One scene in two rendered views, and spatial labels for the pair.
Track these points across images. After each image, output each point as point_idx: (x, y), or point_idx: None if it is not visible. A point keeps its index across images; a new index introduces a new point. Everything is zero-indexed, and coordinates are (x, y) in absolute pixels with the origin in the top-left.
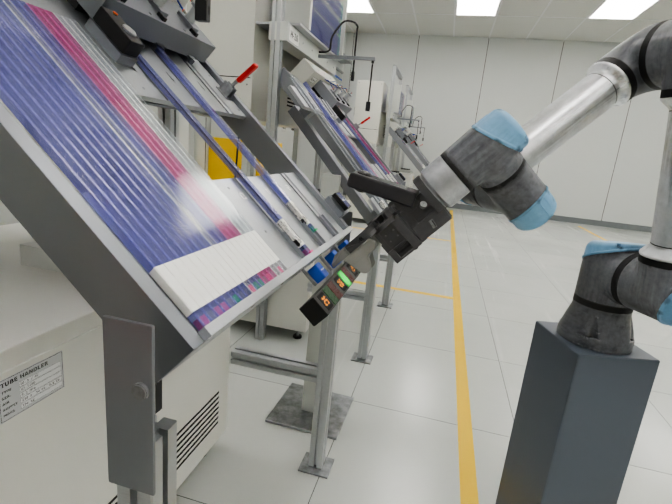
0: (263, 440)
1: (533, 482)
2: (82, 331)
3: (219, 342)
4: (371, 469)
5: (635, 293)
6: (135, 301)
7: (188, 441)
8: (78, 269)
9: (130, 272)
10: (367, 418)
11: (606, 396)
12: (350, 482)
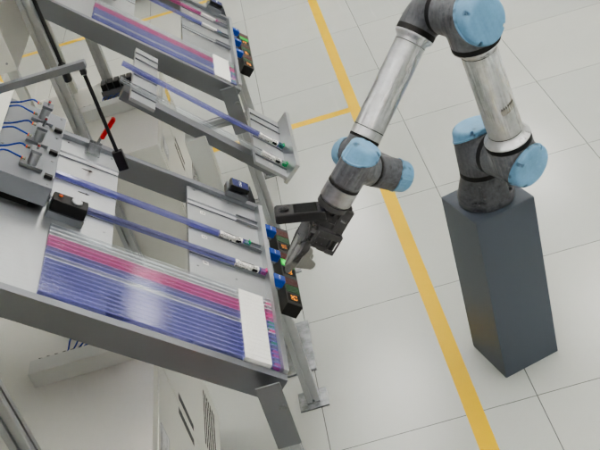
0: (253, 407)
1: (487, 320)
2: (157, 404)
3: None
4: (362, 376)
5: (493, 171)
6: (252, 376)
7: (211, 439)
8: (218, 377)
9: (245, 366)
10: (332, 333)
11: (508, 238)
12: (350, 396)
